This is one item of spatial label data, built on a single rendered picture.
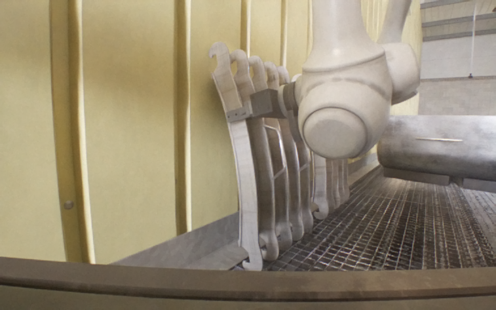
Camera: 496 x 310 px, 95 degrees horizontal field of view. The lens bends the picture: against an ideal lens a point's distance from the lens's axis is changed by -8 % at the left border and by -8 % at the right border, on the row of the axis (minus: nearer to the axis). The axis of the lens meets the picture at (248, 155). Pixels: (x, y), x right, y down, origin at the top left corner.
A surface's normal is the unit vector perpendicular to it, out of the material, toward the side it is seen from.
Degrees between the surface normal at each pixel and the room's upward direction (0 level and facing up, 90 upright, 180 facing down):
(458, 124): 93
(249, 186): 90
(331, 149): 122
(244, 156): 90
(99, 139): 90
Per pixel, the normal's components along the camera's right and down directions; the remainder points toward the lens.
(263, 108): -0.60, 0.09
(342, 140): -0.44, 0.62
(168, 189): 0.80, 0.09
